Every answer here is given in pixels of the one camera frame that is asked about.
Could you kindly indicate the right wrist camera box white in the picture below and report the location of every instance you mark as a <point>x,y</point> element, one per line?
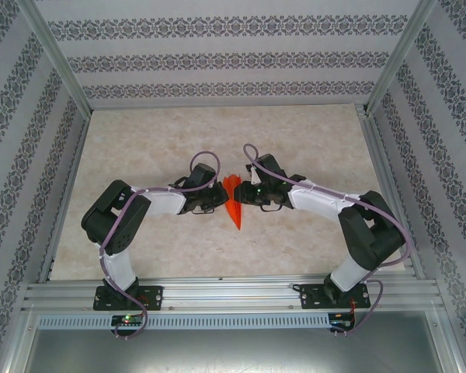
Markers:
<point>254,176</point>

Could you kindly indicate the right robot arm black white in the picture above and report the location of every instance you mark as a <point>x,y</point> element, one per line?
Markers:
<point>318,202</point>

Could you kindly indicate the grey metal panel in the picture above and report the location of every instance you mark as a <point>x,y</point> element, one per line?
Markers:
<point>233,349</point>

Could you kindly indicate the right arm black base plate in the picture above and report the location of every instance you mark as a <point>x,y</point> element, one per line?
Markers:
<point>308,297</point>

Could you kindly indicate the circuit board with blue light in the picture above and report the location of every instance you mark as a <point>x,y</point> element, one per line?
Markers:
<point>341,319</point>

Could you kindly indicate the circuit board with green light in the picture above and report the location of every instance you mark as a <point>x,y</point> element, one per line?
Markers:
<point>126,319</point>

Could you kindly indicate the aluminium corner post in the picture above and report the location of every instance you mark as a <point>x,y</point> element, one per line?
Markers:
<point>400,50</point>
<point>54,50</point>

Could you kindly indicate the aluminium mounting rail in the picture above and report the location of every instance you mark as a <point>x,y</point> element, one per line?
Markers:
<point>233,291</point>

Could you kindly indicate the orange square paper sheet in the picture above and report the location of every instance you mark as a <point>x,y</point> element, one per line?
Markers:
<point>237,215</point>

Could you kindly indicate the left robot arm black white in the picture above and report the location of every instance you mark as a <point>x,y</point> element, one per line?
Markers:
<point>163,202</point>

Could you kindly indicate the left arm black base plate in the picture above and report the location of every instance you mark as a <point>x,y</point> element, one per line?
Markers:
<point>155,297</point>

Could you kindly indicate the aluminium side rail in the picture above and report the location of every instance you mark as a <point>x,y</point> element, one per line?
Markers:
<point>75,155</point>
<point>380,155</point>

